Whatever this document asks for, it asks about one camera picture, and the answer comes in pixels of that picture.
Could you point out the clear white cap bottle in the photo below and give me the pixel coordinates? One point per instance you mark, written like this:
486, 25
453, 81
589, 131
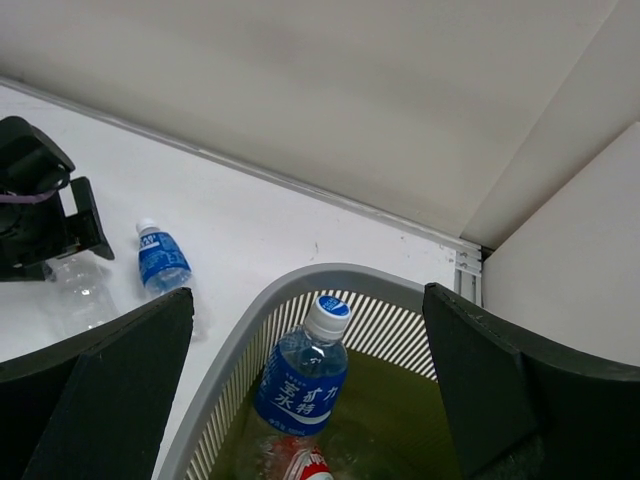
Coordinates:
84, 301

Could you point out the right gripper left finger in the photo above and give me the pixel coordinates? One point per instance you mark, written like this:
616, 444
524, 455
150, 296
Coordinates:
95, 405

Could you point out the blue label bottle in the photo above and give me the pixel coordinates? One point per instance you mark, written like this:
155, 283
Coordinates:
163, 267
300, 385

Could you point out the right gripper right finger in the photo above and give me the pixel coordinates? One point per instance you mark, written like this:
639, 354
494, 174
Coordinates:
521, 406

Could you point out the red label water bottle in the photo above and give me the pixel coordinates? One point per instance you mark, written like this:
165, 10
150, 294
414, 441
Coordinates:
293, 460

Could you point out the green mesh waste bin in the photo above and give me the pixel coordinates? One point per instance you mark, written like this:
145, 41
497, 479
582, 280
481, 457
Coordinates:
391, 387

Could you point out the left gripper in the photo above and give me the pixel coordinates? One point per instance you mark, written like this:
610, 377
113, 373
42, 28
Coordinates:
34, 228

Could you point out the aluminium rail back edge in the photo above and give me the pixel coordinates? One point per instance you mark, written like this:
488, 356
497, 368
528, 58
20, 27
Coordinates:
468, 263

